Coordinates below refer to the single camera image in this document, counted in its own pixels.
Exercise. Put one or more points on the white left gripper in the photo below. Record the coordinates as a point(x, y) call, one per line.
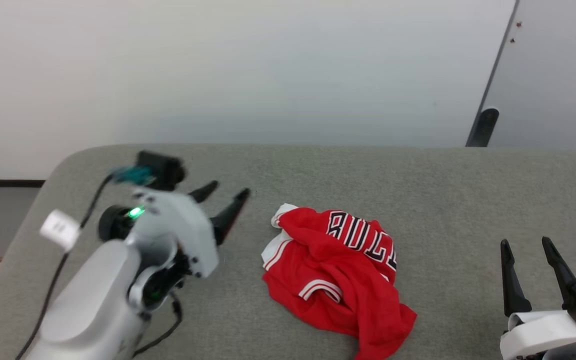
point(178, 215)

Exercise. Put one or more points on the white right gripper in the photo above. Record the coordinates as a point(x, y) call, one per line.
point(538, 330)

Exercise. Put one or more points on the red white jersey garment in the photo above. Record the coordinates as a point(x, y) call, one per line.
point(338, 280)

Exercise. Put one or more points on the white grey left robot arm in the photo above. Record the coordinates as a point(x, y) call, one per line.
point(88, 305)

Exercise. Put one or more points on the round-ended metal leg bar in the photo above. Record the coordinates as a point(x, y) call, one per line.
point(483, 127)

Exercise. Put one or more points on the black baseboard strip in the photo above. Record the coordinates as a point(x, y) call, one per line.
point(8, 183)

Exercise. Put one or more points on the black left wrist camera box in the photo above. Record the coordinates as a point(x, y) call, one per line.
point(163, 165)

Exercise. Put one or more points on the thin metal frame post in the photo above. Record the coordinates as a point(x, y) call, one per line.
point(500, 55)

